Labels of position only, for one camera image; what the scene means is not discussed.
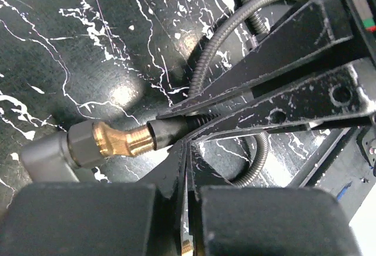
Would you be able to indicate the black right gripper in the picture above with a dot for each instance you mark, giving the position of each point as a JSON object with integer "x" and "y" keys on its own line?
{"x": 358, "y": 9}

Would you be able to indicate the grey faucet with brass fittings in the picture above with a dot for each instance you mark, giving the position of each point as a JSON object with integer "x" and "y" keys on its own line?
{"x": 70, "y": 156}

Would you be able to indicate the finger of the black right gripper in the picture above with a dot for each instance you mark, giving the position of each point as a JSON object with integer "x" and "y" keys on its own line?
{"x": 341, "y": 97}
{"x": 310, "y": 32}

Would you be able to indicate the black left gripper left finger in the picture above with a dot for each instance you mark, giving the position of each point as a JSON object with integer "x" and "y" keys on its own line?
{"x": 141, "y": 218}

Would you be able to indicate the black marble pattern mat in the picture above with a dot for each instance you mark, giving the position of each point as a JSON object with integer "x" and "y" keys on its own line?
{"x": 120, "y": 61}

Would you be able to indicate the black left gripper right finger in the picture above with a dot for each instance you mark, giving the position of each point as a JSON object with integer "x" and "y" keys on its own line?
{"x": 227, "y": 220}

